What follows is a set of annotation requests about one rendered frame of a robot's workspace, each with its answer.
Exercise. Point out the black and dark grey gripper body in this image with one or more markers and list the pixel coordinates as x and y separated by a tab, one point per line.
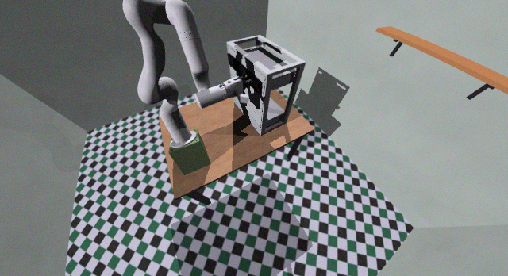
232	85

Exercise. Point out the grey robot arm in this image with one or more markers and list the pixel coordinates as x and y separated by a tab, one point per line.
142	14

